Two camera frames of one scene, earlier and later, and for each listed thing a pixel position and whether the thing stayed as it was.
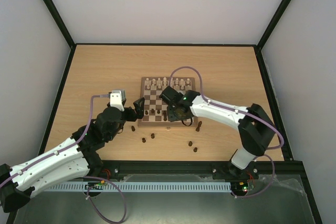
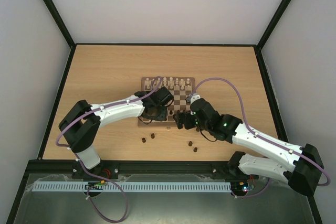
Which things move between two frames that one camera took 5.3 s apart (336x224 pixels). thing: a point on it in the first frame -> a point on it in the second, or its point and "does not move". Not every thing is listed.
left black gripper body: x=132 y=117 -> x=158 y=116
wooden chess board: x=155 y=113 does not move
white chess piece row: x=161 y=83 does not move
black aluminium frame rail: x=223 y=169 does not move
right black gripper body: x=169 y=95 -> x=184 y=119
